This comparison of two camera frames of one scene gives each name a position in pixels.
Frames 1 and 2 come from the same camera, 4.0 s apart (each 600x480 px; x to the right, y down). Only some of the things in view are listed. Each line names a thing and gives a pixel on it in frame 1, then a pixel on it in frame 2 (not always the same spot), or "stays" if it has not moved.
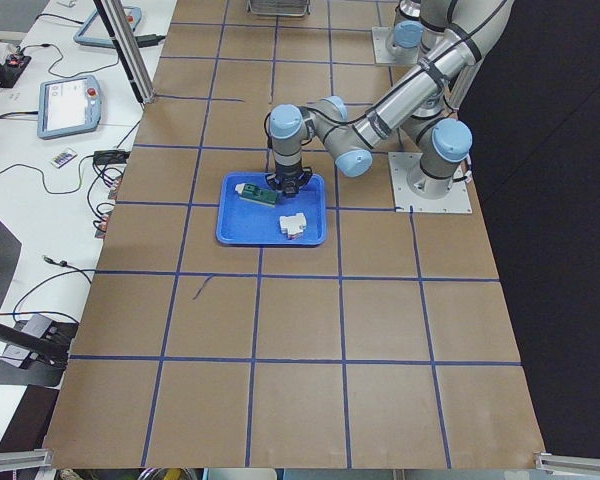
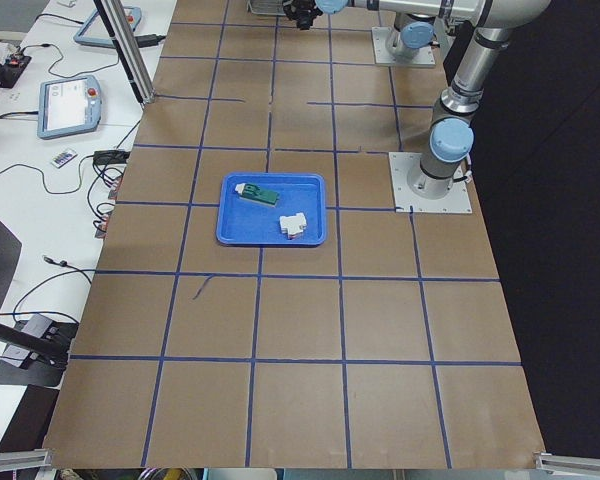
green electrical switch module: (257, 195) stays
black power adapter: (110, 156) stays
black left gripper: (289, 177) -> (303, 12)
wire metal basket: (279, 8) stays
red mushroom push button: (290, 186) -> (304, 21)
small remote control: (63, 158) stays
